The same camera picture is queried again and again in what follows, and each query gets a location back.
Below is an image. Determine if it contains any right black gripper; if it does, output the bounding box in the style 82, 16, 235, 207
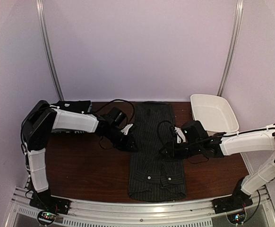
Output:
159, 140, 202, 159

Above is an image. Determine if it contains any black pinstriped long sleeve shirt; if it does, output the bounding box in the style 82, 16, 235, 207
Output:
128, 102, 187, 202

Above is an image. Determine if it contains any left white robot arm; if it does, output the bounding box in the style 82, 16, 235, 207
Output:
20, 100, 138, 210

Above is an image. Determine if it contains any stack of folded shirts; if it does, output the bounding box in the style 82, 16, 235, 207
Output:
50, 100, 93, 134

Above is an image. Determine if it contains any white plastic tub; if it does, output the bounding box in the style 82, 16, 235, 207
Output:
190, 94, 239, 134

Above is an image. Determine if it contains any right circuit board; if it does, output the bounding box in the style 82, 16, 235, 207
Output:
227, 211, 246, 225

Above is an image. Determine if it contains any circuit board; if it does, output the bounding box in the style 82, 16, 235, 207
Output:
227, 211, 246, 225
37, 210, 57, 226

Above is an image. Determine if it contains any left circuit board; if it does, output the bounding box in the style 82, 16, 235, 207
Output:
37, 210, 57, 226

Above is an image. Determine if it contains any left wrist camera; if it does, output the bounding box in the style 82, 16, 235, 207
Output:
121, 123, 135, 136

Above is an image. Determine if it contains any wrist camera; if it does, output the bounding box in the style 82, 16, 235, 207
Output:
121, 123, 135, 136
170, 126, 187, 144

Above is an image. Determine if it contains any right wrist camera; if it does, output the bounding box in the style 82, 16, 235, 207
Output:
170, 126, 187, 144

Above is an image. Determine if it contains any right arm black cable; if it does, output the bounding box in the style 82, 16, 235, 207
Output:
157, 120, 275, 165

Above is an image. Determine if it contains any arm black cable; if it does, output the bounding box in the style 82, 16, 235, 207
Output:
91, 98, 136, 151
157, 120, 275, 165

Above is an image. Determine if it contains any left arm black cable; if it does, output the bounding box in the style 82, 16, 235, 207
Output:
91, 98, 136, 151

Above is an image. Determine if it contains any aluminium front rail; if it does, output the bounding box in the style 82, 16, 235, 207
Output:
3, 187, 275, 227

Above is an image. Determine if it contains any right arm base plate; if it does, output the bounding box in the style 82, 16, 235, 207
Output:
212, 195, 253, 214

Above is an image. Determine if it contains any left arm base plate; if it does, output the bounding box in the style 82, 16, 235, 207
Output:
29, 193, 70, 215

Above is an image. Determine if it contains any left aluminium post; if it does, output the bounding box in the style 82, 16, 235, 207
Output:
35, 0, 64, 101

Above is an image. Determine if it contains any aluminium post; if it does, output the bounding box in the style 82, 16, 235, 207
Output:
35, 0, 64, 101
217, 0, 244, 96

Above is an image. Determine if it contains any right aluminium post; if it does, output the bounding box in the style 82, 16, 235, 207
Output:
217, 0, 244, 96

